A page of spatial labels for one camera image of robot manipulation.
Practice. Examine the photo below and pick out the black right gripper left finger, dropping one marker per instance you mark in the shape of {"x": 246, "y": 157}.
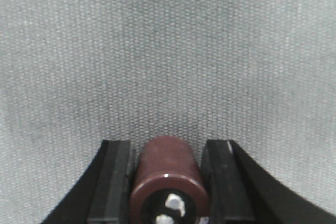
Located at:
{"x": 101, "y": 194}

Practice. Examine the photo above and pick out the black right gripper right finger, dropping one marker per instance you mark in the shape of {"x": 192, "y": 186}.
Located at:
{"x": 243, "y": 192}

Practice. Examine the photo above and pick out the dark brown cylindrical capacitor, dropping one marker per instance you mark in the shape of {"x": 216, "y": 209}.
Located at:
{"x": 168, "y": 186}

